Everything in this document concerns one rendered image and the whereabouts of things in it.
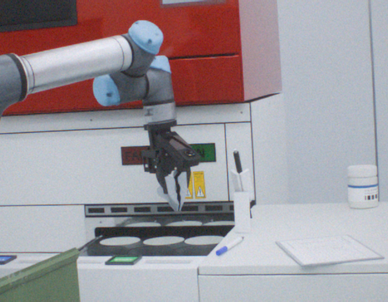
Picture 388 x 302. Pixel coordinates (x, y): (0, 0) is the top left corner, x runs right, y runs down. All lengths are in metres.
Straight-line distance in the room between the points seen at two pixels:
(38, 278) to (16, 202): 1.06
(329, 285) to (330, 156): 2.11
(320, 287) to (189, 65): 0.78
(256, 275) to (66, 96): 0.86
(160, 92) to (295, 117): 1.68
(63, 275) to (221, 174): 0.88
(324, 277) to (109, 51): 0.64
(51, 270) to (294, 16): 2.45
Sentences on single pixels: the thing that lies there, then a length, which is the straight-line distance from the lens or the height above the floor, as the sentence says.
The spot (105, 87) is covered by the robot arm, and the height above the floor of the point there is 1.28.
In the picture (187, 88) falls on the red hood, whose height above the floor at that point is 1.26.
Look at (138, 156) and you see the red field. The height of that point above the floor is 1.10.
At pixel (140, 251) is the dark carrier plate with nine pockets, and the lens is 1.90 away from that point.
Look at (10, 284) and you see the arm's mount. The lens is 1.13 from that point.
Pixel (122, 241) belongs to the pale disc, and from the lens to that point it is 2.03.
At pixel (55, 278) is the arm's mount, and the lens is 1.23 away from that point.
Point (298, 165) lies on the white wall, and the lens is 3.52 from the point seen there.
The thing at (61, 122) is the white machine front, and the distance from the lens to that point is 2.16.
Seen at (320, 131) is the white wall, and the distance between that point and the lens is 3.50.
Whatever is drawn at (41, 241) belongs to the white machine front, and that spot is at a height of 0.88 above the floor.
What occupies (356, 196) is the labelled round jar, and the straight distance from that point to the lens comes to 1.92.
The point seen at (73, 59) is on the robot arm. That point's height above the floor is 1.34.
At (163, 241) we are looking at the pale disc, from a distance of 1.99.
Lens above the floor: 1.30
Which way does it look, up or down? 5 degrees down
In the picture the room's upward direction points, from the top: 4 degrees counter-clockwise
